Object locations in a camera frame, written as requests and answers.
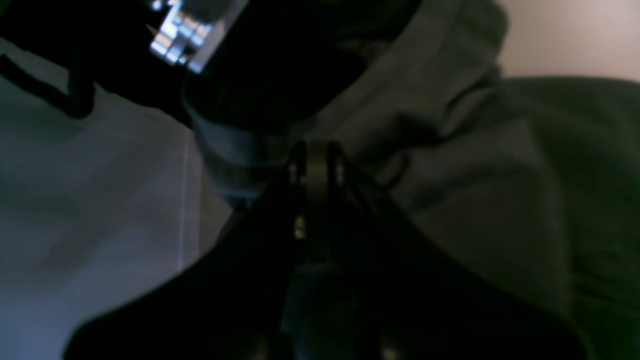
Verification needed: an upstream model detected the robot arm image left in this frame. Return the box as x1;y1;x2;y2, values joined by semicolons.
1;0;421;136

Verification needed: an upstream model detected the grey T-shirt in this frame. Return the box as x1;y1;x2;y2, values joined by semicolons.
183;0;639;360

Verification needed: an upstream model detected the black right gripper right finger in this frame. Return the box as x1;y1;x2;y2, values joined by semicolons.
327;142;588;360

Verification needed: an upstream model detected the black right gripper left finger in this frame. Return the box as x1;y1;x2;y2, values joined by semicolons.
62;143;329;360

